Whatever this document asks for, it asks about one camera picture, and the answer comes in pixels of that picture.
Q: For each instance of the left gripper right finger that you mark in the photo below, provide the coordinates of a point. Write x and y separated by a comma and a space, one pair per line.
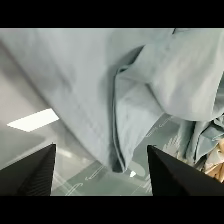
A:
176, 180

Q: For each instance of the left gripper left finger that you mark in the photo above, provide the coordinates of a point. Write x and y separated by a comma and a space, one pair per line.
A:
31, 176

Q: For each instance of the pale blue shirt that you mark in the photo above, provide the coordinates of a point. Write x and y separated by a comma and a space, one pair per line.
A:
86, 83

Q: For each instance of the beige garment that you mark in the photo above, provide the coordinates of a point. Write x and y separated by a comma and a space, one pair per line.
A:
215, 165

